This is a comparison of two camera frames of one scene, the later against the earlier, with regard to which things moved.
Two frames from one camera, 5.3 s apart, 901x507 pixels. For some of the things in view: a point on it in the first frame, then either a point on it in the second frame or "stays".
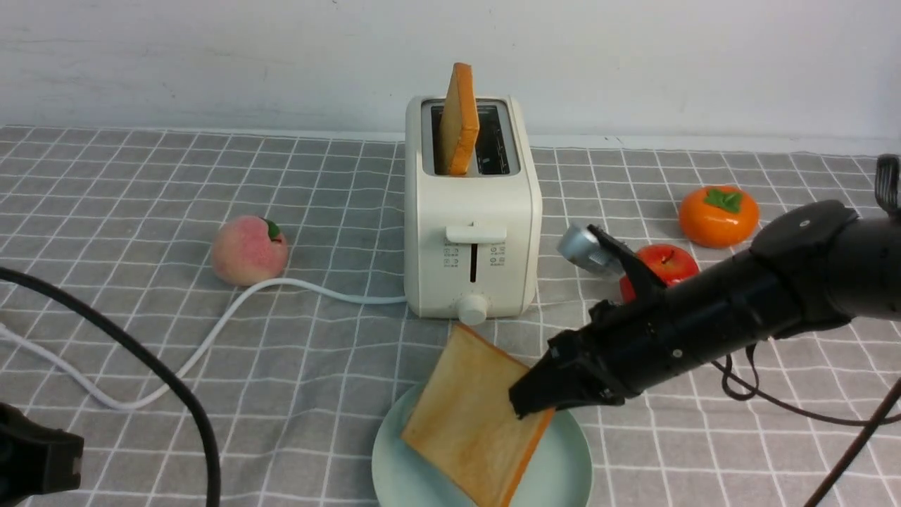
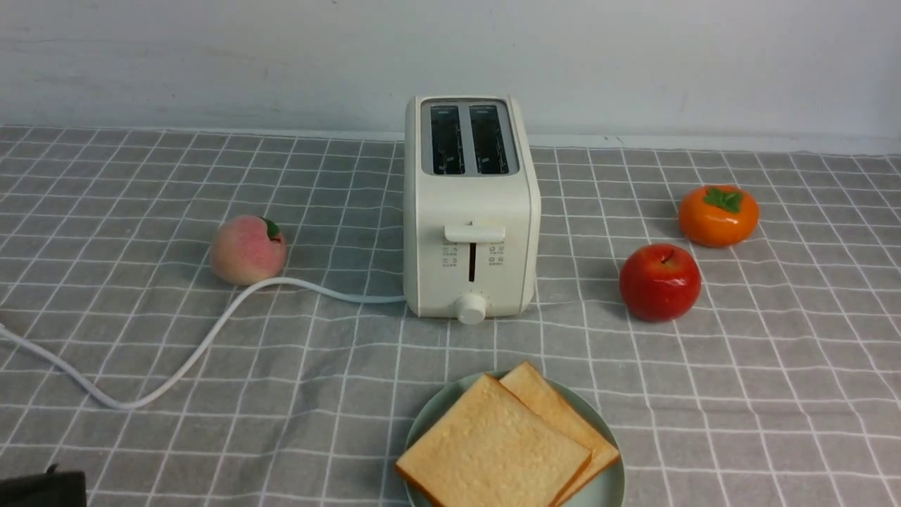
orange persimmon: (719, 216) stays
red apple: (670, 263) stays
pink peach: (249, 251) stays
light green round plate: (557, 474) -> (607, 491)
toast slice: (462, 424) -> (533, 385)
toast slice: (460, 127) -> (492, 448)
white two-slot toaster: (473, 241) stays
